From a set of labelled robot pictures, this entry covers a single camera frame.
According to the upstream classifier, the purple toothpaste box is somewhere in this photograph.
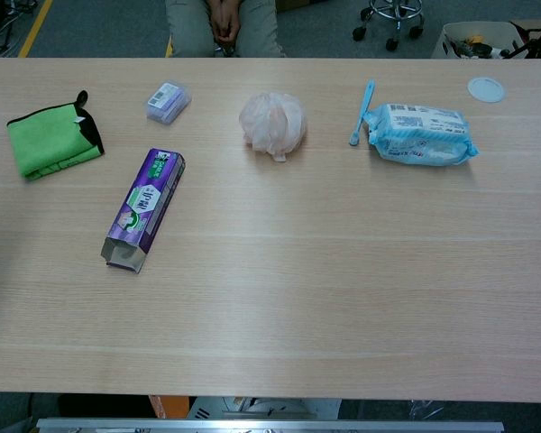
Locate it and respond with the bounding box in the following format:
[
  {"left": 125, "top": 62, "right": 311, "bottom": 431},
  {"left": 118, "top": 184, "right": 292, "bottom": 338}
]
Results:
[{"left": 100, "top": 148, "right": 187, "bottom": 274}]

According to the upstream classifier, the white robot base unit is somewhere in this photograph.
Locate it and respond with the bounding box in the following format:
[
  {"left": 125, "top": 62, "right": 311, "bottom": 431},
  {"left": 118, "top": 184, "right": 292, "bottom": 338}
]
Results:
[{"left": 187, "top": 396, "right": 343, "bottom": 420}]

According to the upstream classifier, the small purple soap packet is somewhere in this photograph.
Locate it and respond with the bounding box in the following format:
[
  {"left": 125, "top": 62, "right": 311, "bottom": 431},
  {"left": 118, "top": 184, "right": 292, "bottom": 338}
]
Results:
[{"left": 144, "top": 79, "right": 193, "bottom": 126}]

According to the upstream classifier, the orange box under table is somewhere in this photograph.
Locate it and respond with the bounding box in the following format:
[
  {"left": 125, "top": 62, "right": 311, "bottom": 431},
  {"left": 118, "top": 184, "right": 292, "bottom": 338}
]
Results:
[{"left": 148, "top": 395, "right": 191, "bottom": 419}]

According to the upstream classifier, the pink mesh bath sponge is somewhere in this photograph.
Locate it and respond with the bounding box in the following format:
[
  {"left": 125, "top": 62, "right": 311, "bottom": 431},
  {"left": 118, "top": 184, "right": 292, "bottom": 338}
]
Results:
[{"left": 238, "top": 92, "right": 308, "bottom": 164}]

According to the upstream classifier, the blue toothbrush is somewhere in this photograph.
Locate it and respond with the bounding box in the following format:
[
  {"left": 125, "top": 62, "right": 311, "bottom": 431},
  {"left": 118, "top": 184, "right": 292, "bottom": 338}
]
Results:
[{"left": 348, "top": 78, "right": 377, "bottom": 147}]

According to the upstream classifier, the blue wet wipes pack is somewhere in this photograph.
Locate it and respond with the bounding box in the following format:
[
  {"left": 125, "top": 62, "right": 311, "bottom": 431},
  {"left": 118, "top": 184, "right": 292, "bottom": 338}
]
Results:
[{"left": 367, "top": 103, "right": 481, "bottom": 167}]

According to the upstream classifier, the seated person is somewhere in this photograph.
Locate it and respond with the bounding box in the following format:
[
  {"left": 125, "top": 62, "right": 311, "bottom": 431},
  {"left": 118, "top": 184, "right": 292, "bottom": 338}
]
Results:
[{"left": 164, "top": 0, "right": 286, "bottom": 59}]

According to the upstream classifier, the chrome swivel stool base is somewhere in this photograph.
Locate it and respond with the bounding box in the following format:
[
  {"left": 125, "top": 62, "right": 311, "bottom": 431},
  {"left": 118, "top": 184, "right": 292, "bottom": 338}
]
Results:
[{"left": 352, "top": 0, "right": 426, "bottom": 52}]

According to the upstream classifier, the green microfiber cloth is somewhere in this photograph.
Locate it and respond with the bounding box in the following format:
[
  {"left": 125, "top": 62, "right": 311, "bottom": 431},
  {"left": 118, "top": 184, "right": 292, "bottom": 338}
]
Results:
[{"left": 6, "top": 89, "right": 105, "bottom": 182}]

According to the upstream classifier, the round white table grommet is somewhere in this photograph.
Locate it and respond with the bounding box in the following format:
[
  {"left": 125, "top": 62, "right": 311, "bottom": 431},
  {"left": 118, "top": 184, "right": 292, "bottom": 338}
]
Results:
[{"left": 467, "top": 76, "right": 507, "bottom": 104}]

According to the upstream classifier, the white bin with tools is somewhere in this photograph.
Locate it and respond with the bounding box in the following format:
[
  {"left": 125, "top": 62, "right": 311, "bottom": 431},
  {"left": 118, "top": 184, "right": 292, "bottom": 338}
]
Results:
[{"left": 430, "top": 21, "right": 541, "bottom": 60}]

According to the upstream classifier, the black tripod stand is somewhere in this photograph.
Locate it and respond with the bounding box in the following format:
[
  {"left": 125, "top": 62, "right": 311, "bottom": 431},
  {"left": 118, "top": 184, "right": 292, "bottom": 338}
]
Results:
[{"left": 507, "top": 8, "right": 541, "bottom": 60}]

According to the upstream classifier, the aluminium profile rail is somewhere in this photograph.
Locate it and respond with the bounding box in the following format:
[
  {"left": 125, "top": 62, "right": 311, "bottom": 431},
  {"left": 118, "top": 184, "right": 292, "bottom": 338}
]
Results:
[{"left": 35, "top": 417, "right": 506, "bottom": 433}]

